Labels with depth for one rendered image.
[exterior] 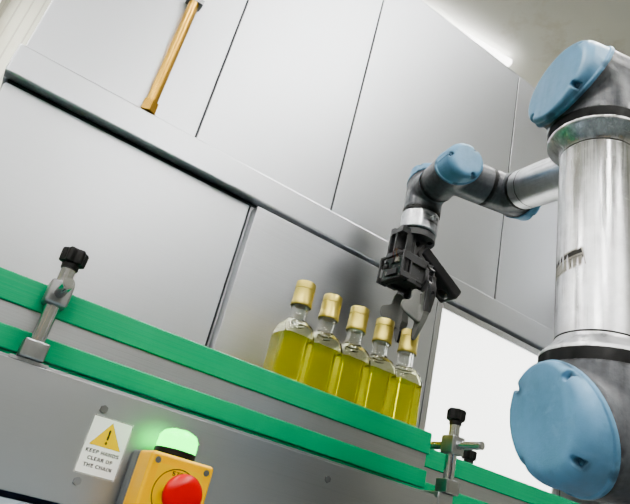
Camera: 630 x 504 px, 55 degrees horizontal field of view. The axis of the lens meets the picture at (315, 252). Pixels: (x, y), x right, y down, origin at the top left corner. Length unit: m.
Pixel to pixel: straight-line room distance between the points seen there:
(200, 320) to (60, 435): 0.45
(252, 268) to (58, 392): 0.52
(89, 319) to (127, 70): 0.60
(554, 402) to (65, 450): 0.49
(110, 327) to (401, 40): 1.15
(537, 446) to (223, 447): 0.35
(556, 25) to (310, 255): 3.78
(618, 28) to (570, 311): 4.22
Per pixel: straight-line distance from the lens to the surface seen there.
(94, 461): 0.72
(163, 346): 0.76
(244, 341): 1.09
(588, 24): 4.79
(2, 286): 0.74
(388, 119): 1.50
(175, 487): 0.64
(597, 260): 0.70
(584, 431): 0.60
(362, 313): 1.07
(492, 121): 1.78
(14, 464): 0.71
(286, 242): 1.18
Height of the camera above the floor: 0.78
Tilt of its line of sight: 25 degrees up
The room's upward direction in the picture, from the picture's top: 14 degrees clockwise
